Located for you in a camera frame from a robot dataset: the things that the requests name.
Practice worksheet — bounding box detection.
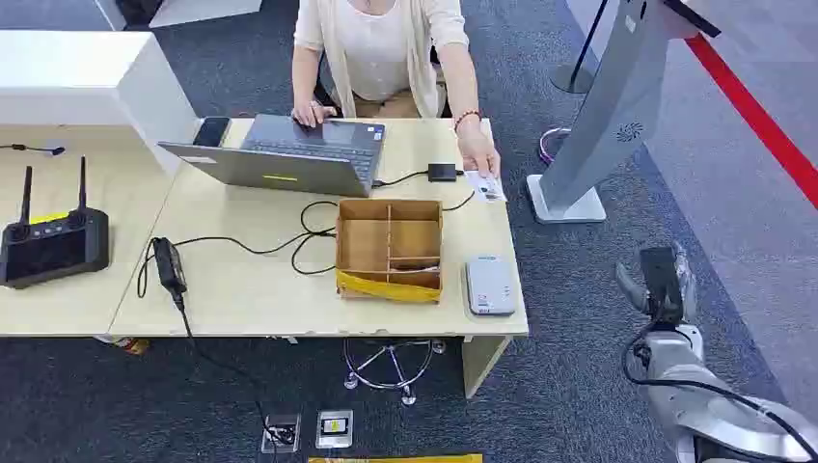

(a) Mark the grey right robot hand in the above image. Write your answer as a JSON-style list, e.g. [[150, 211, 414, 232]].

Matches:
[[614, 245, 698, 328]]

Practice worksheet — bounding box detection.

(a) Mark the person's right hand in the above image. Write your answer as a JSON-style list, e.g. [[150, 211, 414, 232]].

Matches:
[[290, 99, 338, 128]]

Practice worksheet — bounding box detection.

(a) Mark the person's left hand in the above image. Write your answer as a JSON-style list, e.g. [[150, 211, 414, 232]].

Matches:
[[456, 120, 503, 180]]

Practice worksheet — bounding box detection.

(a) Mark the white printed card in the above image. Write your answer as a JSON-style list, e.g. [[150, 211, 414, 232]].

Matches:
[[464, 169, 508, 205]]

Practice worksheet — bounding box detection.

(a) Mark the grey laptop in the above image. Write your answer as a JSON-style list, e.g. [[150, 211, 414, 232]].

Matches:
[[157, 113, 387, 200]]

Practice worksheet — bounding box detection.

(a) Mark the person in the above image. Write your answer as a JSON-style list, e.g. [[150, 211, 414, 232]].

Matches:
[[290, 0, 503, 181]]

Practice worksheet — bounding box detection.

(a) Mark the black smartphone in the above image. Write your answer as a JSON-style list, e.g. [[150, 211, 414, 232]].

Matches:
[[192, 116, 232, 150]]

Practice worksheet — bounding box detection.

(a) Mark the wooden card box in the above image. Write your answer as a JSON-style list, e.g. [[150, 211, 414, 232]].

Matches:
[[334, 198, 445, 305]]

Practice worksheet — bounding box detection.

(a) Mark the white card reader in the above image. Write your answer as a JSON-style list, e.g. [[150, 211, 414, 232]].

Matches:
[[464, 255, 518, 317]]

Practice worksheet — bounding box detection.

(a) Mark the grey kiosk stand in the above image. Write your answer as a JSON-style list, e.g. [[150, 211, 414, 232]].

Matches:
[[525, 0, 723, 226]]

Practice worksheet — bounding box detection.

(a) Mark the white furniture panel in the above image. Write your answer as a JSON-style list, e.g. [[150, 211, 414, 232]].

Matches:
[[94, 0, 264, 33]]

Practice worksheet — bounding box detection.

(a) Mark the red barrier belt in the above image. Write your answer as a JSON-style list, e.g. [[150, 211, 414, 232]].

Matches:
[[683, 32, 818, 212]]

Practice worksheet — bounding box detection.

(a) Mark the pale desk leg panel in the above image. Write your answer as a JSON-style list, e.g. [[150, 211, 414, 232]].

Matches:
[[460, 335, 513, 401]]

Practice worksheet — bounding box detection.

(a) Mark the black power brick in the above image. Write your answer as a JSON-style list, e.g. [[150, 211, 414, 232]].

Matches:
[[150, 236, 188, 296]]

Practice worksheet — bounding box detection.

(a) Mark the white partition cabinet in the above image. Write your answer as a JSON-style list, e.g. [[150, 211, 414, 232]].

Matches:
[[0, 29, 202, 177]]

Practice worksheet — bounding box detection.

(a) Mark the chrome chair base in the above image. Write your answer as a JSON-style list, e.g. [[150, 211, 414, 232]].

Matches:
[[341, 338, 448, 408]]

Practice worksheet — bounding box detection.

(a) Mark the black remote controller with antennas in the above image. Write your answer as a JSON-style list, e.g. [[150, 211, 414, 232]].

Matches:
[[0, 155, 111, 290]]

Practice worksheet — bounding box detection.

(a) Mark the orange wrapper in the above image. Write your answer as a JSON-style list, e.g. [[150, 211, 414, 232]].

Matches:
[[113, 337, 152, 357]]

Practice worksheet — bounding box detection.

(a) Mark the floor socket with yellow label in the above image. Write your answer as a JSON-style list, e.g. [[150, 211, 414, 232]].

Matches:
[[314, 408, 355, 450]]

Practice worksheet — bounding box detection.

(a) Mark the yellow floor strip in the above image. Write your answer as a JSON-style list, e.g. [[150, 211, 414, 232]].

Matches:
[[307, 452, 485, 463]]

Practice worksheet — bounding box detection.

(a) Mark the open floor socket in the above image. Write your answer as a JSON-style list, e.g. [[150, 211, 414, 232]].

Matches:
[[259, 413, 302, 455]]

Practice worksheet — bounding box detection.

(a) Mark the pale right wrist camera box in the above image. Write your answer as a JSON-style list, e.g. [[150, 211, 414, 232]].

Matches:
[[641, 323, 705, 378]]

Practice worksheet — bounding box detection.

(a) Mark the coiled pale cable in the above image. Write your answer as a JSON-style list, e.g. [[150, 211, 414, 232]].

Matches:
[[537, 125, 573, 167]]

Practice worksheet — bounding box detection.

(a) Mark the black laptop adapter cable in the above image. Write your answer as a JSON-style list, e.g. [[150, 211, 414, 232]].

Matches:
[[371, 168, 430, 190]]

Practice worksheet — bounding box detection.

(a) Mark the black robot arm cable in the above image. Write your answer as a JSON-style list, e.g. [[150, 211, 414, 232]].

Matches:
[[621, 322, 818, 461]]

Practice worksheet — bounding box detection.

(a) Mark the black stanchion post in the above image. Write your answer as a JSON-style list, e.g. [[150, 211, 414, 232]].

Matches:
[[548, 0, 613, 95]]

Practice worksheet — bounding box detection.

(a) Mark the black looped desk cable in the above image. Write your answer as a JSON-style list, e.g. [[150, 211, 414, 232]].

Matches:
[[135, 190, 478, 300]]

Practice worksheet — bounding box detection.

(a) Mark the black power cord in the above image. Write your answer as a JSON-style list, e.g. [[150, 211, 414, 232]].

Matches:
[[171, 290, 298, 449]]

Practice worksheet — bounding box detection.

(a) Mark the thin black cable with plug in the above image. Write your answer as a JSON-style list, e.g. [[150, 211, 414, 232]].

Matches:
[[0, 143, 68, 158]]

